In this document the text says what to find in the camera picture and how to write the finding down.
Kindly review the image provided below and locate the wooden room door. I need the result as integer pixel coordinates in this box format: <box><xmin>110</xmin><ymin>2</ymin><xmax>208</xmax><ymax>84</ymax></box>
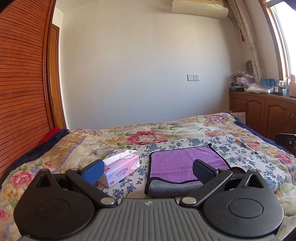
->
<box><xmin>48</xmin><ymin>24</ymin><xmax>66</xmax><ymax>128</ymax></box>

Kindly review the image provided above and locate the floral bed blanket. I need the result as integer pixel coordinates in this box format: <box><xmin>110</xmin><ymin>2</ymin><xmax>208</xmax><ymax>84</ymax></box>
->
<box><xmin>1</xmin><ymin>113</ymin><xmax>295</xmax><ymax>240</ymax></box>

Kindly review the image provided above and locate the clear plastic bag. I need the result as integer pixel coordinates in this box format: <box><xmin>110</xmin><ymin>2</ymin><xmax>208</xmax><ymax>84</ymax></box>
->
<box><xmin>245</xmin><ymin>83</ymin><xmax>274</xmax><ymax>94</ymax></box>

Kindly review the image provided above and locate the white wall switch socket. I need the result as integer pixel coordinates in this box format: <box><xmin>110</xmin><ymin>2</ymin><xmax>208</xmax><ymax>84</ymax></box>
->
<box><xmin>187</xmin><ymin>74</ymin><xmax>199</xmax><ymax>81</ymax></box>

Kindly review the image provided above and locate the pink thermos bottle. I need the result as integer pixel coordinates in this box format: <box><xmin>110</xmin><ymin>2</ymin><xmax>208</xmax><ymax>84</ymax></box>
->
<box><xmin>288</xmin><ymin>74</ymin><xmax>296</xmax><ymax>98</ymax></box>

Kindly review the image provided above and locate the white box beside bed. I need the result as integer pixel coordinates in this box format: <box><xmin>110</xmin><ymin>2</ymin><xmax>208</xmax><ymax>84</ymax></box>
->
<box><xmin>231</xmin><ymin>112</ymin><xmax>246</xmax><ymax>124</ymax></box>

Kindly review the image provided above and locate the white wall air conditioner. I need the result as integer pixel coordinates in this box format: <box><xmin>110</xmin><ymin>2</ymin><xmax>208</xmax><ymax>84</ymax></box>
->
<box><xmin>171</xmin><ymin>0</ymin><xmax>229</xmax><ymax>19</ymax></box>

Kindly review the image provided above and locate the blue box on cabinet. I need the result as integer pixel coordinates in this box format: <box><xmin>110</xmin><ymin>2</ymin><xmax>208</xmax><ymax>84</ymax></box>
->
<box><xmin>260</xmin><ymin>78</ymin><xmax>275</xmax><ymax>87</ymax></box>

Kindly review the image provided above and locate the purple grey microfiber towel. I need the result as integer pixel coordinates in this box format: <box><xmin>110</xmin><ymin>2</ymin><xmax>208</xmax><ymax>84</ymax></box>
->
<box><xmin>144</xmin><ymin>144</ymin><xmax>230</xmax><ymax>197</ymax></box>

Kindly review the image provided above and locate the pink box on cabinet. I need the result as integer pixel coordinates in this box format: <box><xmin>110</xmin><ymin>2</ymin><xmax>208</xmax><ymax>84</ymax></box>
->
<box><xmin>236</xmin><ymin>77</ymin><xmax>255</xmax><ymax>88</ymax></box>

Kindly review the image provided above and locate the dark fan ornament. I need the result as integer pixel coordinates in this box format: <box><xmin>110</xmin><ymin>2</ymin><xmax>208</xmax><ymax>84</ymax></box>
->
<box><xmin>245</xmin><ymin>60</ymin><xmax>254</xmax><ymax>75</ymax></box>

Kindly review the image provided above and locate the red pillow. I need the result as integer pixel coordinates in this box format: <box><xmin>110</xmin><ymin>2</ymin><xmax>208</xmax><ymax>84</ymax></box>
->
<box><xmin>38</xmin><ymin>127</ymin><xmax>61</xmax><ymax>146</ymax></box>

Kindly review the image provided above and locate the wooden sideboard cabinet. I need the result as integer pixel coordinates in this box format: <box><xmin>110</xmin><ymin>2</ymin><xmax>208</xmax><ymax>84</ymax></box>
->
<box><xmin>229</xmin><ymin>91</ymin><xmax>295</xmax><ymax>140</ymax></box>

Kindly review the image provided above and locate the blue floral white cloth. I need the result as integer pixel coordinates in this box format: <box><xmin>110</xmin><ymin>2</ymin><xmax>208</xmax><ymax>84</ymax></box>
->
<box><xmin>91</xmin><ymin>136</ymin><xmax>287</xmax><ymax>200</ymax></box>

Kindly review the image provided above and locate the pink cotton tissue box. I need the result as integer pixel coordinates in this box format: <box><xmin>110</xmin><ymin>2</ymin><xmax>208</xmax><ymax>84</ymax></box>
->
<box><xmin>98</xmin><ymin>150</ymin><xmax>140</xmax><ymax>188</ymax></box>

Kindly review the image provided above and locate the floral beige curtain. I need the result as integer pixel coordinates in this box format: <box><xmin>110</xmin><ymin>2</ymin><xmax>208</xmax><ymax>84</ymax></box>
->
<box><xmin>228</xmin><ymin>0</ymin><xmax>265</xmax><ymax>84</ymax></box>

